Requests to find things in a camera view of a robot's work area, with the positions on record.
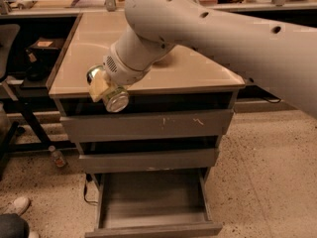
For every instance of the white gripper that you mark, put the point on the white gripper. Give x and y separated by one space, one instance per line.
116 70

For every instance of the green soda can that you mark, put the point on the green soda can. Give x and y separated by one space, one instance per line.
116 98

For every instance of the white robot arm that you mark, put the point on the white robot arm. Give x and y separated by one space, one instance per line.
278 57

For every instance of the top drawer front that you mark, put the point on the top drawer front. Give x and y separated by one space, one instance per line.
144 126

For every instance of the grey drawer cabinet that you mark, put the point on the grey drawer cabinet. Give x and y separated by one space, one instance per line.
183 81

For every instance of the open bottom drawer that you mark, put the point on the open bottom drawer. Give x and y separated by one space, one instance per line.
157 204

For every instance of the black box with label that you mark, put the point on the black box with label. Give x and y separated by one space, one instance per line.
45 49

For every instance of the plastic bottle on floor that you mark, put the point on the plastic bottle on floor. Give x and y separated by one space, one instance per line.
57 157

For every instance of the black office chair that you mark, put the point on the black office chair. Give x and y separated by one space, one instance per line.
8 34

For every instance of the white shoe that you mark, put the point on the white shoe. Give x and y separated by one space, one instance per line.
17 206

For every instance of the dark trouser leg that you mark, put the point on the dark trouser leg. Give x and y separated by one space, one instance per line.
13 226

